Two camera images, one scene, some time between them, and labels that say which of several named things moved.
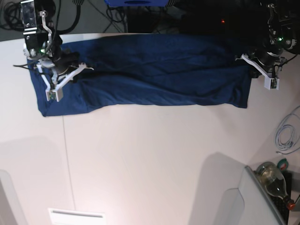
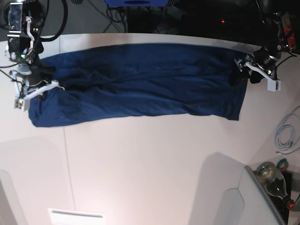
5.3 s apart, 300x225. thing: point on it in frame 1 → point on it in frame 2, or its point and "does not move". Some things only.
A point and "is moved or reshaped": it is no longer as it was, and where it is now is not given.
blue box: x=138 y=3 does not move
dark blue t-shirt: x=153 y=69 is moved or reshaped
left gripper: x=65 y=59 → x=40 y=73
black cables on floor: x=118 y=16 does not move
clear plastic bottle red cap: x=273 y=181 does not move
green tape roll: x=283 y=164 does not move
